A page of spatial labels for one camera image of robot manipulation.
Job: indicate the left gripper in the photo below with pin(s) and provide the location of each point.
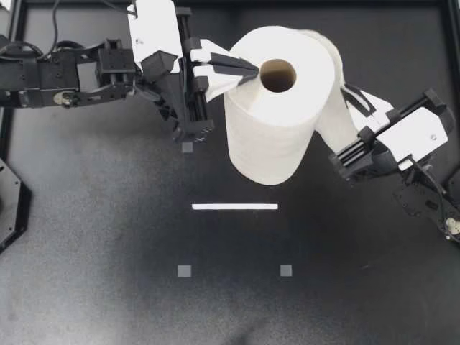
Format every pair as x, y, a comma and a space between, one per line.
196, 111

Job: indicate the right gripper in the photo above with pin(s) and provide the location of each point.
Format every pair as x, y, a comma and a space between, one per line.
354, 158

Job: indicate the white paper towel roll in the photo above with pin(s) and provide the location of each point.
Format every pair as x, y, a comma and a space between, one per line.
273, 118

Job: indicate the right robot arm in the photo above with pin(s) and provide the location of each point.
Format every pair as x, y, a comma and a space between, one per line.
427, 201

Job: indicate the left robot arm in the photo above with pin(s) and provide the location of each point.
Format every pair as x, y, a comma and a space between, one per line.
54, 77

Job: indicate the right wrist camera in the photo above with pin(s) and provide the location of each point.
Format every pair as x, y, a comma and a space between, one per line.
413, 133

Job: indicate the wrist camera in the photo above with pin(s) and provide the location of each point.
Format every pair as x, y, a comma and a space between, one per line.
413, 133
154, 32

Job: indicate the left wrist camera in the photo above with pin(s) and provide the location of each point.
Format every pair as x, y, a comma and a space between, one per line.
154, 32

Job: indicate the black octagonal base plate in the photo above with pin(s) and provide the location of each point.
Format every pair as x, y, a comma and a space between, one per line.
14, 208

